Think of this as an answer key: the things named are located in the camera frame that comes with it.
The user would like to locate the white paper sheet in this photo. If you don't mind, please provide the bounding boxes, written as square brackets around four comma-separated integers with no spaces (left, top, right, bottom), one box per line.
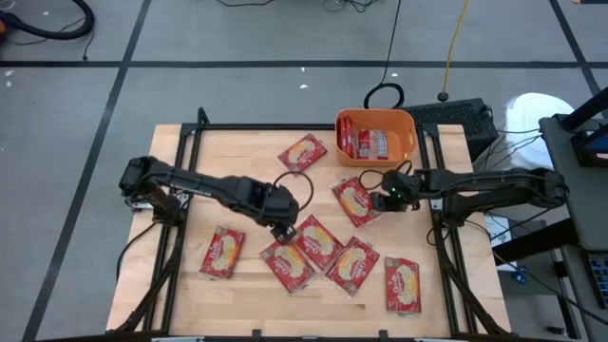
[484,214,514,249]

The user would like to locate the black desk leg frame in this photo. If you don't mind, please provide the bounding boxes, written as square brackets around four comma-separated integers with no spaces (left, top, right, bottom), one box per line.
[491,217,585,341]

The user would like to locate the orange plastic basket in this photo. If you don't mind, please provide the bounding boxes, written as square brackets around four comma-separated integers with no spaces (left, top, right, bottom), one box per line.
[334,108,418,168]

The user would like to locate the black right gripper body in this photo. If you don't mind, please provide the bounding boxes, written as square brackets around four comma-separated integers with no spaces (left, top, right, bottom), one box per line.
[377,169,422,213]

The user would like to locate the yellow hanging cable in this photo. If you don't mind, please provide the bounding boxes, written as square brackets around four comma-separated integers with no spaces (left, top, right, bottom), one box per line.
[439,0,472,104]

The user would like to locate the black perforated computer case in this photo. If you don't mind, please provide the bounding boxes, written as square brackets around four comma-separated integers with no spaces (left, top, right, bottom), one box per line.
[403,98,501,162]

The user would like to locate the black device with blue screen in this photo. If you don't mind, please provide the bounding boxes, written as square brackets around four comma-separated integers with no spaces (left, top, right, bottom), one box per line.
[569,128,608,168]

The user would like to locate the black hanging power cable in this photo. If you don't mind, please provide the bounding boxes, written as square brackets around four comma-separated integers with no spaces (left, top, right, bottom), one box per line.
[363,0,406,110]

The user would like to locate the black right camera cable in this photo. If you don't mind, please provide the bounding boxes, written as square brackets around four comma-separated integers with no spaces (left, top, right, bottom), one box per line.
[358,160,413,191]

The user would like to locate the black aluminium table frame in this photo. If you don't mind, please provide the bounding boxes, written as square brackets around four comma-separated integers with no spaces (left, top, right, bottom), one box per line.
[106,106,512,342]

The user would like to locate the black left camera cable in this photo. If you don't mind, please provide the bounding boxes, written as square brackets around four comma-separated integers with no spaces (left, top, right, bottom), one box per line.
[273,170,315,213]

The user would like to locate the black camera cable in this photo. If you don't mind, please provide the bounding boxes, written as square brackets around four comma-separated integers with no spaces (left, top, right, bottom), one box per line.
[273,170,315,213]
[358,160,413,191]

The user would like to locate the thick black vacuum hose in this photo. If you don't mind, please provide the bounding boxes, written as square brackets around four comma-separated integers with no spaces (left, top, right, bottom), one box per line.
[0,0,95,41]

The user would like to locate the black slanted pole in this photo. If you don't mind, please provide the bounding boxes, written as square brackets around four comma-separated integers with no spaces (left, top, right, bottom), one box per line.
[560,87,608,133]

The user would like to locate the dark keyboard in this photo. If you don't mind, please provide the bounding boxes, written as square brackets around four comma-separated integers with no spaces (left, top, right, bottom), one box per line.
[587,254,608,310]

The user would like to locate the white round object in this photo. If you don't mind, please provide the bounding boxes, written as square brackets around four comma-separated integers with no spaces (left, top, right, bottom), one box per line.
[503,92,577,158]

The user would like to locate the grey cart top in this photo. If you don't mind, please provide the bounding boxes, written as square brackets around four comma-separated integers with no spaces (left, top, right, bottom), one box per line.
[539,113,608,253]

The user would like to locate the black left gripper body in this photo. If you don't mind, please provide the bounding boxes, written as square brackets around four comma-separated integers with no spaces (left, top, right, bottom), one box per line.
[254,183,300,228]

